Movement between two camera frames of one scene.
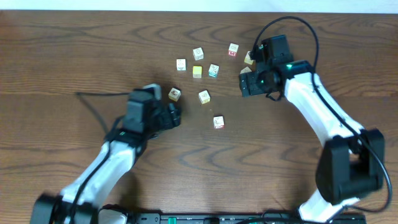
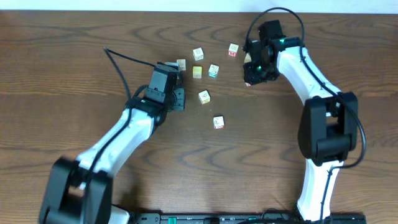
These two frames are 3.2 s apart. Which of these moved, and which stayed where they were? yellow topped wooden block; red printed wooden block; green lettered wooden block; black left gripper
Moved: black left gripper
Stayed: green lettered wooden block; red printed wooden block; yellow topped wooden block
